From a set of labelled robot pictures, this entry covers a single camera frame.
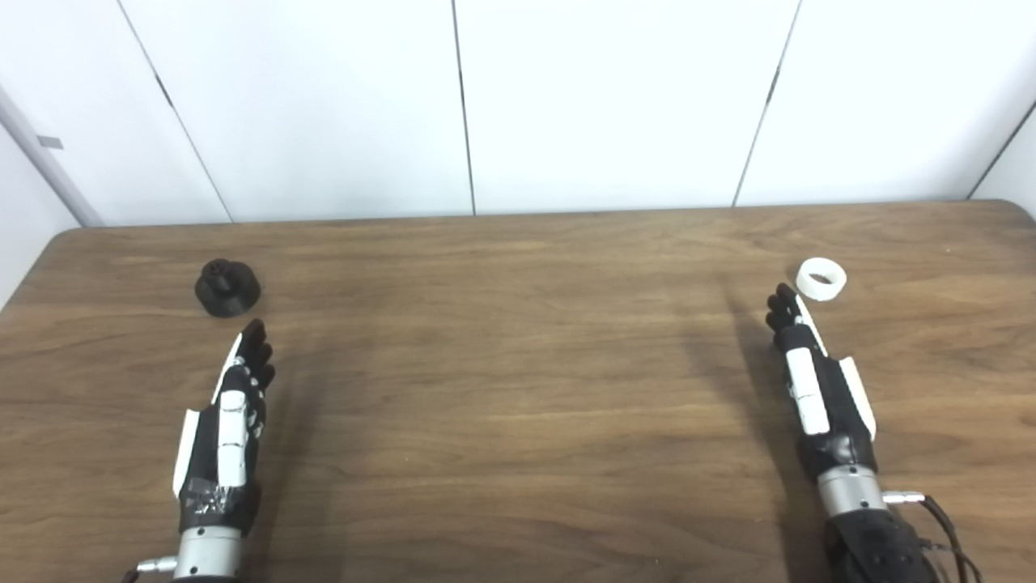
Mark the round black plastic part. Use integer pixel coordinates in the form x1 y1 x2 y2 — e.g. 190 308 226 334
195 258 262 317

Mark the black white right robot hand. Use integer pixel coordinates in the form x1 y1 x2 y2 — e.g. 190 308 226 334
766 283 879 481

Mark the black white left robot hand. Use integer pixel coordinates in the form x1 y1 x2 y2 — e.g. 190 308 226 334
172 318 277 536

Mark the white plastic ring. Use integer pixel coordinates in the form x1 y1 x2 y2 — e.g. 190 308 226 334
795 257 848 302

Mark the grey wall corner post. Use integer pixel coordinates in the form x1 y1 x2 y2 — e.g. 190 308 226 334
0 81 104 228

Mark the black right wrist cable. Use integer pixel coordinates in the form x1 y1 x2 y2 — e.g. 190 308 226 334
882 491 984 583

